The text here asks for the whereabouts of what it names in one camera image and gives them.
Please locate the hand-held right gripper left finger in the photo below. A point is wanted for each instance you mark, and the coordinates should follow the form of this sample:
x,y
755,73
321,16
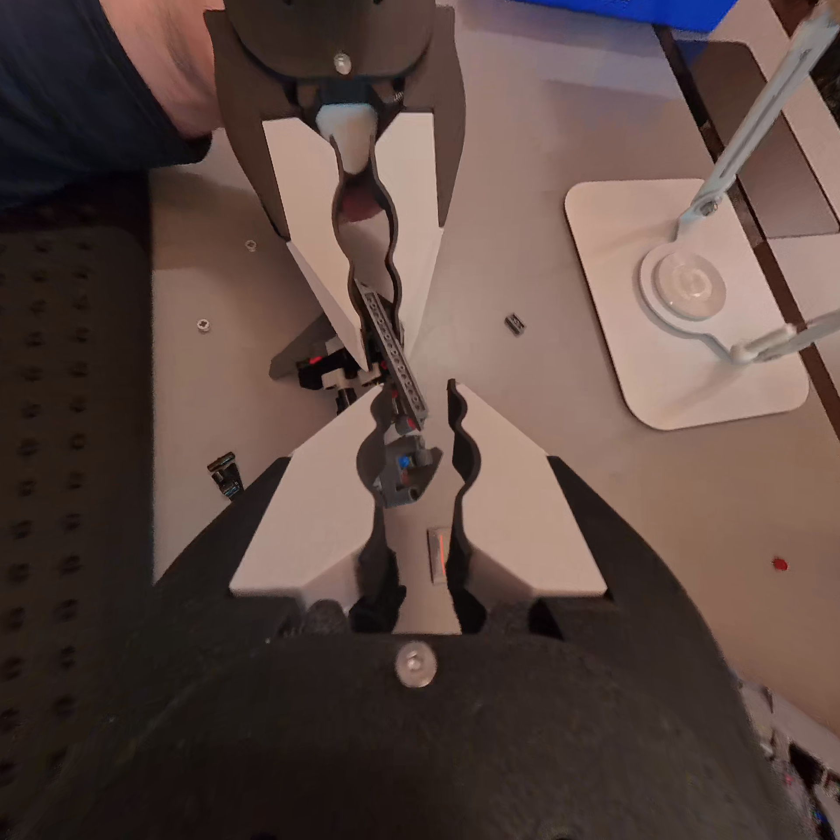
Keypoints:
x,y
302,525

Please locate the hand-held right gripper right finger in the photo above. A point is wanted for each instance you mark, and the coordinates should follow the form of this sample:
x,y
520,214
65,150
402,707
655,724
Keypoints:
x,y
531,525

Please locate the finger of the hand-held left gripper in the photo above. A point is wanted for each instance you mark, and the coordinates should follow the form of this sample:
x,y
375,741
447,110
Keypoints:
x,y
302,197
417,197

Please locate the grey lego car model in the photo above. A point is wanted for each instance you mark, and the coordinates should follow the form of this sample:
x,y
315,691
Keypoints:
x,y
800,774

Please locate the person's left forearm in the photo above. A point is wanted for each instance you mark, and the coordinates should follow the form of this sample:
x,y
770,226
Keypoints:
x,y
52,98

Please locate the black angled lego connector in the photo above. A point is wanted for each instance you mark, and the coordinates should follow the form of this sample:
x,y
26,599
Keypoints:
x,y
225,476

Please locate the small grey orange-striped lego tile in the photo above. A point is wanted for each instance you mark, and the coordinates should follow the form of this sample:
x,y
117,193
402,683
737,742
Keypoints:
x,y
439,554

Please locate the small dark grey lego plate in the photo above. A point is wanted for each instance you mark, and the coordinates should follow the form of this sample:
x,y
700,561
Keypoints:
x,y
516,324

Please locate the person's left hand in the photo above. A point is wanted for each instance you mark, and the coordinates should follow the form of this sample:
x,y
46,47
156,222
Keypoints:
x,y
177,72

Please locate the white desk stand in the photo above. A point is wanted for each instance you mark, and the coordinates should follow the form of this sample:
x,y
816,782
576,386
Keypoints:
x,y
689,361

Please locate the blue bin with square tag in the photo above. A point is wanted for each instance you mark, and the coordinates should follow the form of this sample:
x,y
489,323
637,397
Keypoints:
x,y
623,10

